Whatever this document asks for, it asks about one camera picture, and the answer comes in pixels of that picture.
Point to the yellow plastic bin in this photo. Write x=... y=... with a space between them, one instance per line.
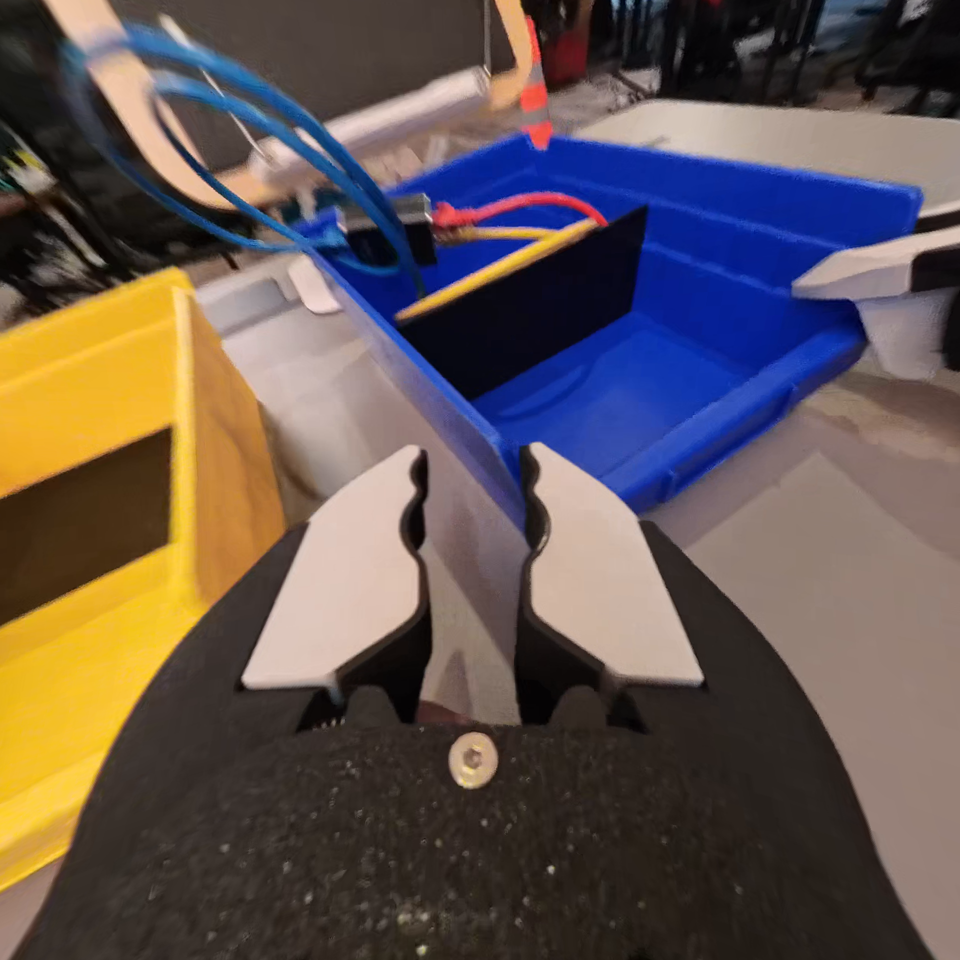
x=90 y=375

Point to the black bin divider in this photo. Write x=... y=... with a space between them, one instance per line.
x=540 y=315

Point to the blue plastic bin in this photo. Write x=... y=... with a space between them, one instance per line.
x=675 y=360

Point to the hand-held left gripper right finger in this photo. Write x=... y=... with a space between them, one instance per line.
x=607 y=592

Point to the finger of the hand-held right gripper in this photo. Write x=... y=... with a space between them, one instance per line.
x=862 y=270

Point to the orange traffic cone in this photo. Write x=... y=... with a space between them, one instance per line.
x=534 y=97

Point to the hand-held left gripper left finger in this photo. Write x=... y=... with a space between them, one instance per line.
x=337 y=585

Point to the black ethernet port adapter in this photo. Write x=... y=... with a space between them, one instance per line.
x=416 y=244

